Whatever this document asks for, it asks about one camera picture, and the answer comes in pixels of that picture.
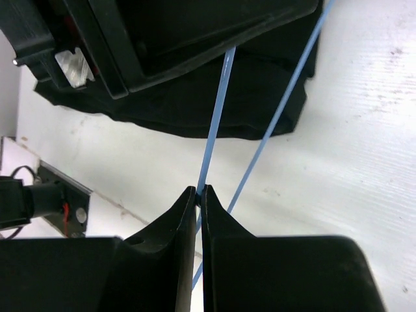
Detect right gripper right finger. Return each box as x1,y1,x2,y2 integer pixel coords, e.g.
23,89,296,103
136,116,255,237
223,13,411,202
201,185,258,311

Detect light blue wire hanger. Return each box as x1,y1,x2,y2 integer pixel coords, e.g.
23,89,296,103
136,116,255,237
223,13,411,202
191,0,337,293

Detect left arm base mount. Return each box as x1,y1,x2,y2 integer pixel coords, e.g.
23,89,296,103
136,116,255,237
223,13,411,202
1,162,92,240

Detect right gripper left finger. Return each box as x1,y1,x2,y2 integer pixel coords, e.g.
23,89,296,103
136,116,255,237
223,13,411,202
107,187,196,311

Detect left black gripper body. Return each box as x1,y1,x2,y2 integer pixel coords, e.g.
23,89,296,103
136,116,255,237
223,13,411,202
1,1,319,99

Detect black trousers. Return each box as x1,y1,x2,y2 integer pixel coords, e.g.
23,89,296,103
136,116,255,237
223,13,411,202
35,1,324,140

